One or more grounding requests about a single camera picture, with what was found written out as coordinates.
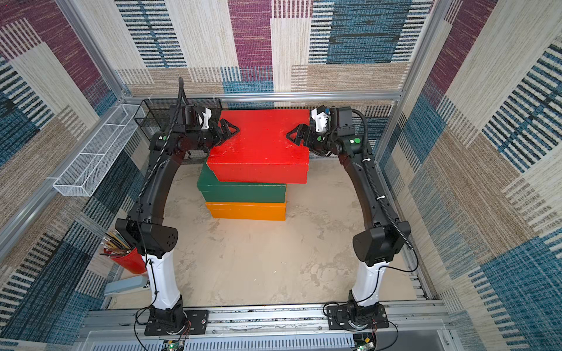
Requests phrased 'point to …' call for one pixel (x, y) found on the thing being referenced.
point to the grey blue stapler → (134, 283)
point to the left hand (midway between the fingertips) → (235, 134)
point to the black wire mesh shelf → (152, 113)
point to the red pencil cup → (132, 261)
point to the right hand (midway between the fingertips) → (296, 143)
